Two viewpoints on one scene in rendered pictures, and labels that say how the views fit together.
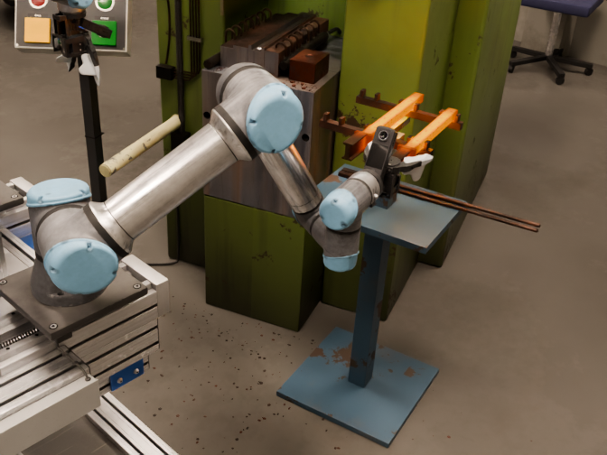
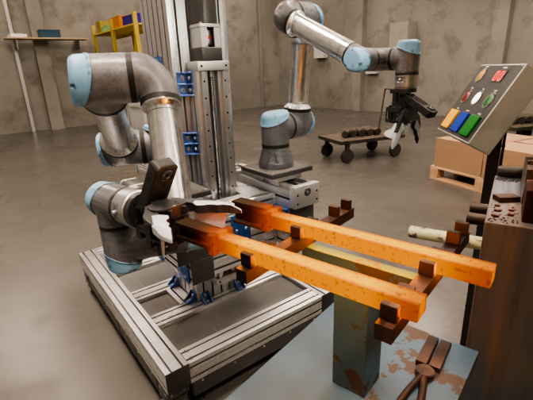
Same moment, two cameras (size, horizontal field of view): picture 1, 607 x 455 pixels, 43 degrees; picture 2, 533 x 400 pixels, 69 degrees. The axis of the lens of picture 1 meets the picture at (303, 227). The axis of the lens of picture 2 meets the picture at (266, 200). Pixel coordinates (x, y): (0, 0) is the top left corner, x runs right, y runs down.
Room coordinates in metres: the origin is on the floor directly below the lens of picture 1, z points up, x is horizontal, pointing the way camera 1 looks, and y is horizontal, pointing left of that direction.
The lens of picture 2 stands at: (1.86, -0.77, 1.21)
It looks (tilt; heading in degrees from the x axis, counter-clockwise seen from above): 18 degrees down; 102
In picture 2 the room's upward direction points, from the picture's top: 2 degrees counter-clockwise
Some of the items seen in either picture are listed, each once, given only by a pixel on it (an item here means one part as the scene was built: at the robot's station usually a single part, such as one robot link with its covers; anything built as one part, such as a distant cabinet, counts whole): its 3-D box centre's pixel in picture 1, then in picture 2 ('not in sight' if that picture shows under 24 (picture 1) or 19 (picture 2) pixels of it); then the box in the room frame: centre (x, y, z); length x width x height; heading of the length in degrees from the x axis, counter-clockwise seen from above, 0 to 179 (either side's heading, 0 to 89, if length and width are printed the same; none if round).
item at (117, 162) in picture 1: (143, 144); (475, 242); (2.32, 0.56, 0.62); 0.44 x 0.05 x 0.05; 159
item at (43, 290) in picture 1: (67, 264); not in sight; (1.25, 0.47, 0.87); 0.15 x 0.15 x 0.10
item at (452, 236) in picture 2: (352, 106); (393, 218); (1.95, -0.11, 0.96); 0.23 x 0.06 x 0.02; 151
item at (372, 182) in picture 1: (362, 190); (133, 208); (1.46, -0.12, 0.97); 0.08 x 0.05 x 0.08; 62
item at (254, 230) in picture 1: (284, 227); not in sight; (2.47, 0.07, 0.23); 0.56 x 0.38 x 0.47; 159
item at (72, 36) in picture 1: (71, 32); (402, 105); (2.06, 0.67, 1.07); 0.09 x 0.08 x 0.12; 138
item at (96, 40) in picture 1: (104, 33); (470, 126); (2.28, 0.65, 1.01); 0.07 x 0.05 x 0.07; 94
